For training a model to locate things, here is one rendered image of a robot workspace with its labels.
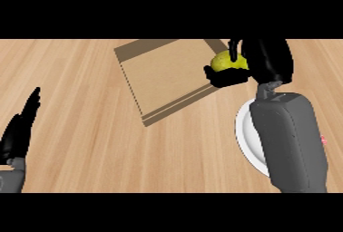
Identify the white plate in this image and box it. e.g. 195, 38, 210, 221
235, 98, 272, 178

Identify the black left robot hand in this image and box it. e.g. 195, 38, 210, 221
0, 86, 41, 164

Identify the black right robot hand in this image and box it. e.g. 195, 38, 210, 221
202, 38, 294, 89

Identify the yellow-green pear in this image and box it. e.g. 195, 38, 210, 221
210, 50, 249, 73

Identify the cardboard box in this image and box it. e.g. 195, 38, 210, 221
112, 39, 233, 128

